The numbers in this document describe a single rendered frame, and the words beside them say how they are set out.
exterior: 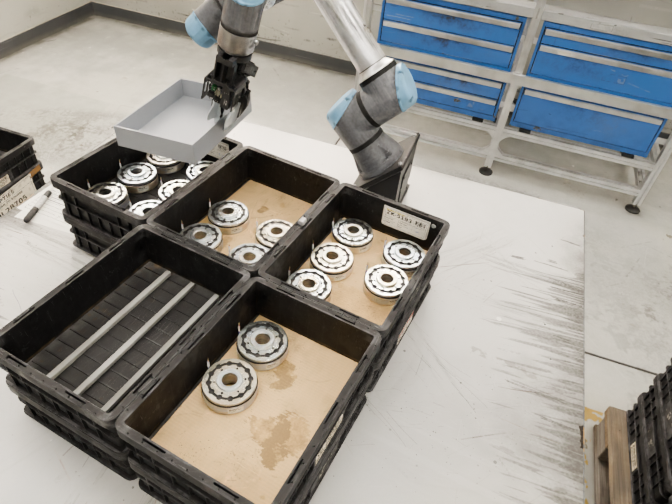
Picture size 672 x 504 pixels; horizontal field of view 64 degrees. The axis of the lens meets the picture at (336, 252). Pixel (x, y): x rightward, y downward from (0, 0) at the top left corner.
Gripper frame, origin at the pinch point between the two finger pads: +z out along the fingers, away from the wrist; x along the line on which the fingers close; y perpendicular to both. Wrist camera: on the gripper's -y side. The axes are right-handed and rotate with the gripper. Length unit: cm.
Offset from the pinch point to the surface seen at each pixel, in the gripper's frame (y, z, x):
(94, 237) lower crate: 17.3, 37.1, -21.5
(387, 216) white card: -5.7, 9.4, 44.4
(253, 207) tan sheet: -3.0, 23.4, 11.5
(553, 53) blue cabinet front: -180, 12, 95
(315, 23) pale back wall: -275, 90, -40
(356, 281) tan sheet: 13.8, 15.6, 43.4
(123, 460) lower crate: 66, 28, 16
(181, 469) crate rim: 71, 9, 28
